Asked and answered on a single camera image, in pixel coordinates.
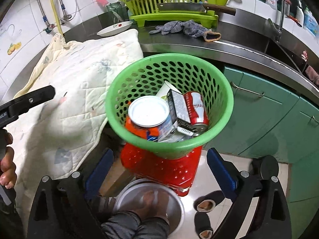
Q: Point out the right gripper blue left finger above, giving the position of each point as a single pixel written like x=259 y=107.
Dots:
x=98 y=173

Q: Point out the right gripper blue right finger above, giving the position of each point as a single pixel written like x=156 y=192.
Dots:
x=224 y=173

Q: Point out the red cola can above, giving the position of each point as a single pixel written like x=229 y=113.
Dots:
x=197 y=112

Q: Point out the orange chocolate snack wrapper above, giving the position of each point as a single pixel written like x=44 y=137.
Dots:
x=150 y=134

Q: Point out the black long thin box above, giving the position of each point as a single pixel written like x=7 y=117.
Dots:
x=179 y=113

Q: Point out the silver aluminium can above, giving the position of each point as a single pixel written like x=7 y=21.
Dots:
x=152 y=111

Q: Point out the person's left hand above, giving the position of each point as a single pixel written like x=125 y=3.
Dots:
x=8 y=167

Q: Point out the black slipper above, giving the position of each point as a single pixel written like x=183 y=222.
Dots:
x=203 y=226
x=207 y=203

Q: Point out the red plastic stool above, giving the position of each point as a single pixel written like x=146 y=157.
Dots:
x=177 y=174

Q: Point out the cream quilted cloth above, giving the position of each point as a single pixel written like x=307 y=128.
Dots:
x=54 y=138

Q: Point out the steel basin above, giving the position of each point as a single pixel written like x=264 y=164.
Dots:
x=133 y=196

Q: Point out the green cabinet door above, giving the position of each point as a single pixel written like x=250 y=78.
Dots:
x=258 y=106

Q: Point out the green plastic mesh basket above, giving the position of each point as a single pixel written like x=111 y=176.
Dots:
x=187 y=73

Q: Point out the white ceramic plate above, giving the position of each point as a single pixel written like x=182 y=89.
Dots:
x=115 y=29

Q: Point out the pink bottle brush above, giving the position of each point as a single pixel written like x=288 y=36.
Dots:
x=102 y=3

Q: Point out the green utensil holder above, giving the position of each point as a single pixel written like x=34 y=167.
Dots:
x=115 y=9

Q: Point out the chrome sink faucet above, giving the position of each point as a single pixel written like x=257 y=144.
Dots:
x=277 y=29

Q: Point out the lime green dish rack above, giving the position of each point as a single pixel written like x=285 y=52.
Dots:
x=147 y=11

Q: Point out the blue detergent bottle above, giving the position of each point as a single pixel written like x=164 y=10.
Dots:
x=310 y=22

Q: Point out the metal wall valve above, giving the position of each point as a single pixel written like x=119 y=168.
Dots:
x=49 y=28

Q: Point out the cleaver knife wooden handle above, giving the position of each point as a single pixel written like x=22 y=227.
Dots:
x=197 y=7

